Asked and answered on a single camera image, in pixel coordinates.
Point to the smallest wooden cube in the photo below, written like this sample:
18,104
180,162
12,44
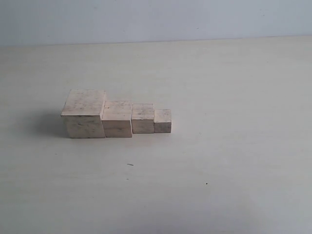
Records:
162,121

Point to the third largest wooden cube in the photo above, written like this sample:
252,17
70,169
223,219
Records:
143,116

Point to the second largest wooden cube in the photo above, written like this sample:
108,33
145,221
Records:
116,119

